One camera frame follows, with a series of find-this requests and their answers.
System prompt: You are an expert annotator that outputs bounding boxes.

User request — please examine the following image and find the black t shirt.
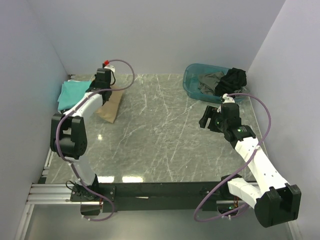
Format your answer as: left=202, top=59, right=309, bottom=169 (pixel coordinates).
left=214, top=67, right=247, bottom=97

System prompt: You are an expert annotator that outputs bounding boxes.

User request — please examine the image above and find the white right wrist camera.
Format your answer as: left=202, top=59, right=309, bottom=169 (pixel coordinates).
left=221, top=93, right=235, bottom=104

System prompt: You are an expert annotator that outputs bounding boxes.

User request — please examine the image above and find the black base crossbar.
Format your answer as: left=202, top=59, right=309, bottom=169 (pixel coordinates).
left=70, top=181, right=218, bottom=216

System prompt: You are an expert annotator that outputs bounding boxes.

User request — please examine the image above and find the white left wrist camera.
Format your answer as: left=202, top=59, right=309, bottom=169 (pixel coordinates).
left=102, top=60, right=116, bottom=73

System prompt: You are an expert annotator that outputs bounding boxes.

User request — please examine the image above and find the teal plastic basket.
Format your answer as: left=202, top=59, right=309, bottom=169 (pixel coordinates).
left=182, top=63, right=250, bottom=104

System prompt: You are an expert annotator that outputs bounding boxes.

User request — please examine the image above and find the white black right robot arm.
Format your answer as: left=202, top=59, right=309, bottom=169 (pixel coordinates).
left=196, top=102, right=302, bottom=228

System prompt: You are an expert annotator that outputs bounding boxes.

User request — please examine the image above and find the folded teal t shirt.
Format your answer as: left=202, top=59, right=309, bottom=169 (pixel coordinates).
left=57, top=80, right=91, bottom=112

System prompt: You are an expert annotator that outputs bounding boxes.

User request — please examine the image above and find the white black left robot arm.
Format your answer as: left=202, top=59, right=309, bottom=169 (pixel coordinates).
left=50, top=67, right=115, bottom=201

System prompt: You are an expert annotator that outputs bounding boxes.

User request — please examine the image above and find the grey t shirt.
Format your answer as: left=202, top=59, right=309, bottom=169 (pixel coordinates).
left=198, top=71, right=244, bottom=97

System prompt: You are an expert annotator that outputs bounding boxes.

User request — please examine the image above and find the tan t shirt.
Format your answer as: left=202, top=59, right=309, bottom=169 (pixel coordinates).
left=95, top=84, right=124, bottom=124

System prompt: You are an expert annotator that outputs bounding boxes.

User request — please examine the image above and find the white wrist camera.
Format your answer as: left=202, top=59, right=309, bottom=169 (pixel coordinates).
left=221, top=93, right=235, bottom=104
left=102, top=60, right=116, bottom=73

